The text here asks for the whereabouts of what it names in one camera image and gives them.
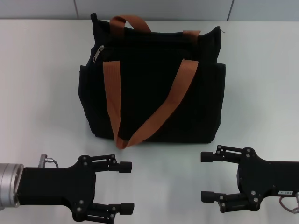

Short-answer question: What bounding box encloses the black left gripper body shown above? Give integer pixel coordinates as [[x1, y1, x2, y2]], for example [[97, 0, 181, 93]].
[[17, 155, 96, 222]]

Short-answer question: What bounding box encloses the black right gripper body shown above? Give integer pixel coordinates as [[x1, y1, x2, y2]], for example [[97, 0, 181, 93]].
[[235, 147, 299, 203]]

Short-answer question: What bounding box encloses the black bag with brown straps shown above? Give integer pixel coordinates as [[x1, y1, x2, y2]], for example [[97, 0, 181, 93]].
[[78, 13, 227, 150]]

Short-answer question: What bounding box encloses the silver zipper pull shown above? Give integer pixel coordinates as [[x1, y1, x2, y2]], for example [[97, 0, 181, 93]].
[[92, 44, 105, 64]]

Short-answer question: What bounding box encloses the left gripper cable with connector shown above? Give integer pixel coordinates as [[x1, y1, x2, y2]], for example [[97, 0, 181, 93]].
[[38, 153, 59, 168]]

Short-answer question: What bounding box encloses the gripper cable with connector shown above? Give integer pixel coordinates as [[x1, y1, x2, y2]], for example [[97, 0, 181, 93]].
[[279, 190, 299, 213], [38, 153, 59, 168]]

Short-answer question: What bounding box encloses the right gripper cable with connector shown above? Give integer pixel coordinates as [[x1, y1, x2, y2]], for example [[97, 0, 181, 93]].
[[279, 190, 299, 213]]

